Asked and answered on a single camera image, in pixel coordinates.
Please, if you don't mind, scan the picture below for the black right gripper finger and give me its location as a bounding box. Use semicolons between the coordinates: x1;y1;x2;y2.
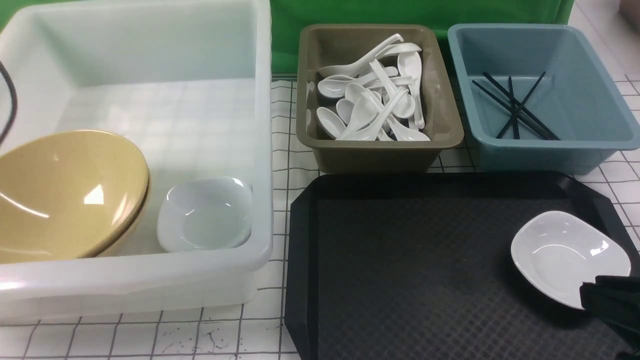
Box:
579;275;640;360

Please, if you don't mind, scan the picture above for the white spoon front of pile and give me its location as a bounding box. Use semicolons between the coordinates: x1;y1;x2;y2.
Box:
345;82;431;142

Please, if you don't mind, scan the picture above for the white spoon of pile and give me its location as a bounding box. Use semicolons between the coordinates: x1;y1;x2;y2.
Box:
397;51;425;130
317;66;387;99
318;33;404;78
345;82;431;142

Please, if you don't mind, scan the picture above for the white spoon top of pile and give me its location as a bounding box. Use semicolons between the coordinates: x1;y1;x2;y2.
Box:
318;33;404;78

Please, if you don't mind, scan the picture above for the olive brown spoon bin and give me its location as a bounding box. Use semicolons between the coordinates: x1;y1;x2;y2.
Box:
295;23;464;174

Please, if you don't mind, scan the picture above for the white checked tablecloth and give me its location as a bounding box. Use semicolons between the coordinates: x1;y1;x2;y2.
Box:
0;75;640;360

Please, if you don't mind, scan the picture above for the black serving tray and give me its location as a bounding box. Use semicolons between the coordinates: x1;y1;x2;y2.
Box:
285;171;639;360

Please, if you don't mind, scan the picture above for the large white plastic tub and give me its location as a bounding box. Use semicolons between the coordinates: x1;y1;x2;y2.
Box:
1;0;274;323

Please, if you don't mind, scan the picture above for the black chopstick gold band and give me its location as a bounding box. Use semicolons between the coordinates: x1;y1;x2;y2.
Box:
508;76;521;140

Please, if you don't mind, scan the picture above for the yellow bowl in tub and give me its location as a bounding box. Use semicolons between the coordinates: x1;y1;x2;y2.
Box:
93;174;153;258

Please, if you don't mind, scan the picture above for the white spoon right of pile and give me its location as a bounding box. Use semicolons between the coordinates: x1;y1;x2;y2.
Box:
397;51;425;130

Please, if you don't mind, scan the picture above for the white square dish on tray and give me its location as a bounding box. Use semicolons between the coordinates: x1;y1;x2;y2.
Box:
510;210;632;311

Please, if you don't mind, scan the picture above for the yellow noodle bowl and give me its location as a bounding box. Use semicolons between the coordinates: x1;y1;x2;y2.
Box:
0;130;150;264

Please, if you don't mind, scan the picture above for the blue chopstick bin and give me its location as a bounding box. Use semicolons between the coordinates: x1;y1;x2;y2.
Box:
448;23;639;174

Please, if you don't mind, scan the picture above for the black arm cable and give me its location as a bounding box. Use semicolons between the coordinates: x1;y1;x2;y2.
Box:
0;61;19;146

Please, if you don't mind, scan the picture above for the white spoon left of pile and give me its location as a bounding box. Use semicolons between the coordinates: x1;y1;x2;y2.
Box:
317;66;387;99

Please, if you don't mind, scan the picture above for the white square dish in tub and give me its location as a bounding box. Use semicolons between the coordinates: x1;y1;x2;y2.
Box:
157;177;253;253

